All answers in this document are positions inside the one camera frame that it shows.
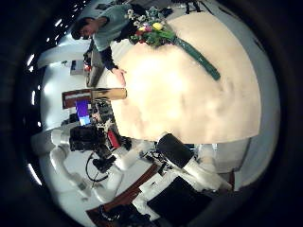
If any tall gold cylinder vase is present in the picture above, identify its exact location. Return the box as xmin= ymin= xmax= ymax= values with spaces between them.
xmin=90 ymin=87 xmax=128 ymax=101

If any person in grey-green shirt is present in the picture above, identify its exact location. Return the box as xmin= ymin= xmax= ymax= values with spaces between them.
xmin=70 ymin=3 xmax=150 ymax=88

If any artificial flower bouquet green stem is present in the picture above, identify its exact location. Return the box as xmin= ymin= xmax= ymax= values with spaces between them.
xmin=124 ymin=7 xmax=222 ymax=81

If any wooden office desk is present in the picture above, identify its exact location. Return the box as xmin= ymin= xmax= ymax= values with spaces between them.
xmin=62 ymin=89 xmax=93 ymax=110

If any computer monitor purple screen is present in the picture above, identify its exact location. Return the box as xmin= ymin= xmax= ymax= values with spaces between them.
xmin=75 ymin=99 xmax=93 ymax=126

